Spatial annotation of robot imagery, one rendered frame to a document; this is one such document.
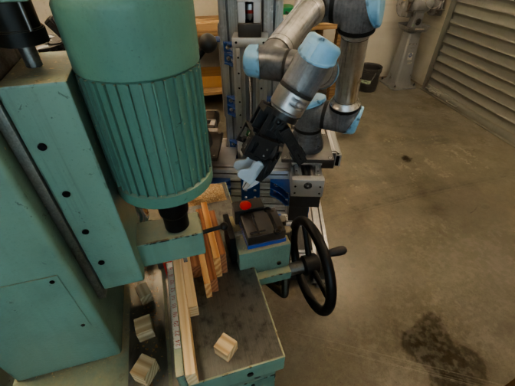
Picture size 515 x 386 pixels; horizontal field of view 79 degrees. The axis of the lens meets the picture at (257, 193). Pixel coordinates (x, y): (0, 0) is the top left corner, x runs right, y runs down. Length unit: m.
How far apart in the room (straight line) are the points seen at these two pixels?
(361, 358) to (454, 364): 0.43
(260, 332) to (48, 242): 0.44
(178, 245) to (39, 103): 0.37
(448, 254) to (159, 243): 1.95
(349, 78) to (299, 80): 0.56
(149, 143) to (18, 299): 0.36
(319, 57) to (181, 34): 0.28
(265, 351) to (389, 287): 1.38
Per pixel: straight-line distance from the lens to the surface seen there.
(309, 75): 0.64
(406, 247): 2.26
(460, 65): 4.30
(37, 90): 0.49
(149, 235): 0.70
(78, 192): 0.56
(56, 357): 0.87
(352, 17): 1.08
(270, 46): 0.80
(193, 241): 0.70
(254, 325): 0.75
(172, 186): 0.53
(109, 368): 0.88
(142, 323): 0.86
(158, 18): 0.43
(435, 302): 2.06
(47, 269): 0.63
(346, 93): 1.22
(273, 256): 0.82
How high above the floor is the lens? 1.56
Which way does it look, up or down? 40 degrees down
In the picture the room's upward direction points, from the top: straight up
